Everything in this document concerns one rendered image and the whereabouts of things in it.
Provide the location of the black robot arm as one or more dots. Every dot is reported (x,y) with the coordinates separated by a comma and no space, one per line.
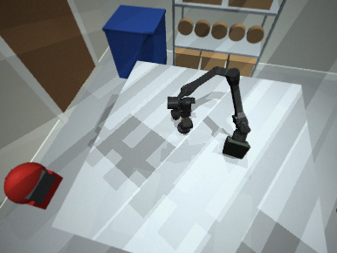
(233,77)

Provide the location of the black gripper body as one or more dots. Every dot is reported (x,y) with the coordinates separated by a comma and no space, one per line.
(187,122)

